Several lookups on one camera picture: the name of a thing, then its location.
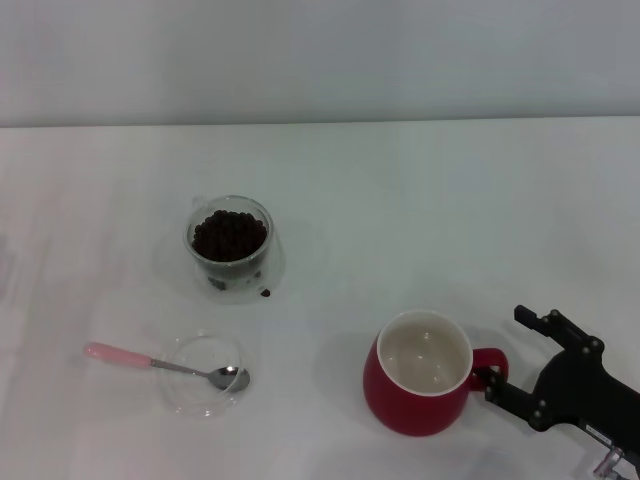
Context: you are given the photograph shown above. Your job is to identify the pink-handled metal spoon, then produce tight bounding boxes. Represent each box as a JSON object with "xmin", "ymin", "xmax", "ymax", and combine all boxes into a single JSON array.
[{"xmin": 82, "ymin": 341, "xmax": 251, "ymax": 393}]

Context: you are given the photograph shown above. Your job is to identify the small clear glass dish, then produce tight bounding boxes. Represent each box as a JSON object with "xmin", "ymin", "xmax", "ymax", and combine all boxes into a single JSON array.
[{"xmin": 158, "ymin": 333, "xmax": 252, "ymax": 421}]

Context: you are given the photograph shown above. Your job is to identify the pile of coffee beans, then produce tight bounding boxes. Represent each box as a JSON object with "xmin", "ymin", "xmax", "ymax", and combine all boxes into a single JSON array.
[{"xmin": 191, "ymin": 209, "xmax": 268, "ymax": 263}]

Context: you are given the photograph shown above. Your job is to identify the red mug with white inside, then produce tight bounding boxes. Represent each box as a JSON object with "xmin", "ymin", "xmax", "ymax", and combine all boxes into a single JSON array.
[{"xmin": 362, "ymin": 308, "xmax": 511, "ymax": 438}]

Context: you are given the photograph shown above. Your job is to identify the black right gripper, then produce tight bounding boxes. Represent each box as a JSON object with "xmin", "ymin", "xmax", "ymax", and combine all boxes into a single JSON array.
[{"xmin": 484, "ymin": 304, "xmax": 640, "ymax": 452}]

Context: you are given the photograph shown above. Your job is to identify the clear double-wall glass cup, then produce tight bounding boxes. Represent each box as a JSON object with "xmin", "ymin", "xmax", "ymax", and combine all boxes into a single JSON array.
[{"xmin": 182, "ymin": 193, "xmax": 275, "ymax": 294}]

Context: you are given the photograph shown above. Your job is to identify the clear glass saucer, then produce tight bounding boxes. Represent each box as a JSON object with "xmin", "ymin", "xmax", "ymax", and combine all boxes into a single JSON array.
[{"xmin": 192, "ymin": 238, "xmax": 287, "ymax": 307}]

